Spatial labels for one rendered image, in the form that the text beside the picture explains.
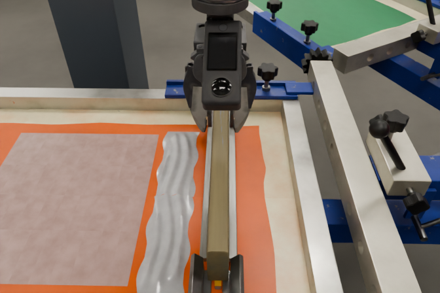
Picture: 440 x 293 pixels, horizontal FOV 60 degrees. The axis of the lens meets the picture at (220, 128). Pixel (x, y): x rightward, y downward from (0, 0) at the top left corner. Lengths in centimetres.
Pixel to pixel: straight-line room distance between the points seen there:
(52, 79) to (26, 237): 231
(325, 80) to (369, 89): 195
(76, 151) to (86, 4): 43
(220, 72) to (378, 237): 32
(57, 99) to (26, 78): 211
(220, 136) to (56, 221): 32
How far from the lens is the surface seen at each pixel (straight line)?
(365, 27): 134
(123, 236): 68
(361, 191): 64
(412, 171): 65
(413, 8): 153
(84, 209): 73
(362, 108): 262
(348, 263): 182
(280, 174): 76
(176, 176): 74
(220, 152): 64
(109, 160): 80
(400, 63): 123
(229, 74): 45
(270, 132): 84
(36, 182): 81
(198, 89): 54
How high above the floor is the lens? 151
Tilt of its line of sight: 41 degrees down
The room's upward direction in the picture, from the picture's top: straight up
